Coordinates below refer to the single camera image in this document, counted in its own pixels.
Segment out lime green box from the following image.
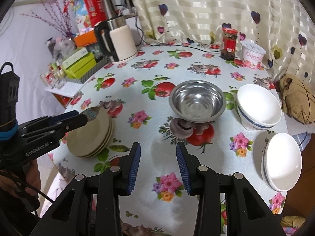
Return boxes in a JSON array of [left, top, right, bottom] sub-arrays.
[[64, 53, 96, 79]]

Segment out beige plate brown patch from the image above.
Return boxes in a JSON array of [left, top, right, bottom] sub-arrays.
[[68, 120, 115, 158], [66, 105, 111, 154], [67, 117, 113, 156]]

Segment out dark jar black lid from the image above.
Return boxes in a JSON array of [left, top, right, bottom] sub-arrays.
[[45, 38, 57, 57]]

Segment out dark printed box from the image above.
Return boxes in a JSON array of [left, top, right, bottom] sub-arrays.
[[86, 45, 104, 57]]

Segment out yellow cloth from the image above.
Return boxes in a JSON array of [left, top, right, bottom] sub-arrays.
[[281, 215, 308, 229]]

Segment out purple dried branches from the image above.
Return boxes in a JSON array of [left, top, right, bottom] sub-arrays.
[[21, 0, 77, 37]]

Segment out person's left hand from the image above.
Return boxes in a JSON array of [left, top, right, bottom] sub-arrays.
[[0, 160, 41, 204]]

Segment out blue striped towel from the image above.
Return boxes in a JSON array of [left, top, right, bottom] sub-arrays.
[[293, 131, 315, 153]]

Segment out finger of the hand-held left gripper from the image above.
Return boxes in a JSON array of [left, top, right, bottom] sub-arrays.
[[25, 111, 82, 131], [21, 115, 89, 142]]

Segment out pale flat box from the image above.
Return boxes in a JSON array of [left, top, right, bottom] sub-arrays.
[[60, 47, 89, 70]]

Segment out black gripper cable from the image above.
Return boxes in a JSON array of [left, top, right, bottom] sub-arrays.
[[0, 170, 53, 204]]

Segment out white yogurt tub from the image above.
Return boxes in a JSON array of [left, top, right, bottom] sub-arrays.
[[241, 41, 267, 70]]

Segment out white board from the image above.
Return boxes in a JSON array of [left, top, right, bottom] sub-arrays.
[[45, 79, 84, 97]]

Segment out black power cable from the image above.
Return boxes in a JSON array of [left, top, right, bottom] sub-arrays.
[[134, 17, 223, 53]]

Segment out glass jar red label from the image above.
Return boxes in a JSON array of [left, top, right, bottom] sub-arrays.
[[220, 28, 239, 61]]

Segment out stainless steel bowl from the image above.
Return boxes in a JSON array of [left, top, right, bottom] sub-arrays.
[[169, 80, 227, 123]]

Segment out white bowl blue stripe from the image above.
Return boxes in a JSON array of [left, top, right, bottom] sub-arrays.
[[264, 133, 303, 192], [237, 103, 281, 132], [260, 140, 281, 190], [237, 84, 282, 126]]

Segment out glass mug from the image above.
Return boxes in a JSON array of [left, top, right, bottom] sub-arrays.
[[48, 75, 67, 90]]

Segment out orange box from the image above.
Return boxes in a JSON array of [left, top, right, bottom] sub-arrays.
[[74, 31, 97, 48]]

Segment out white sheet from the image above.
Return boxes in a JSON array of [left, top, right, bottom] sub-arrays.
[[0, 29, 72, 128]]

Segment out white wall pipe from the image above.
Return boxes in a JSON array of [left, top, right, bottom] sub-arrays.
[[13, 0, 64, 6]]

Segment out floral vegetable print tablecloth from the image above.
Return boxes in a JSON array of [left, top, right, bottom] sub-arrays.
[[45, 42, 289, 236]]

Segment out cream electric kettle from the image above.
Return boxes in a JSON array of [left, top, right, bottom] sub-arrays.
[[94, 15, 138, 63]]

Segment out cream curtain heart print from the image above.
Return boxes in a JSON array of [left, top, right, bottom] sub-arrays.
[[123, 0, 315, 84]]

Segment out cartoon printed bag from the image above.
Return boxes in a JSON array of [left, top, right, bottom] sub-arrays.
[[64, 0, 93, 33]]

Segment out person's left forearm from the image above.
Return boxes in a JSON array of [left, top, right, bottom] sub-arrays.
[[0, 194, 42, 236]]

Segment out clear plastic bag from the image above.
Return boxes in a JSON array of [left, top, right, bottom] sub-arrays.
[[53, 37, 75, 54]]

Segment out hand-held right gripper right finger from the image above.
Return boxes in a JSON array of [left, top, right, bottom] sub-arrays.
[[175, 141, 287, 236]]

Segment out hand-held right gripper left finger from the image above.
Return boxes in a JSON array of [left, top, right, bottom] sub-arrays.
[[30, 142, 142, 236]]

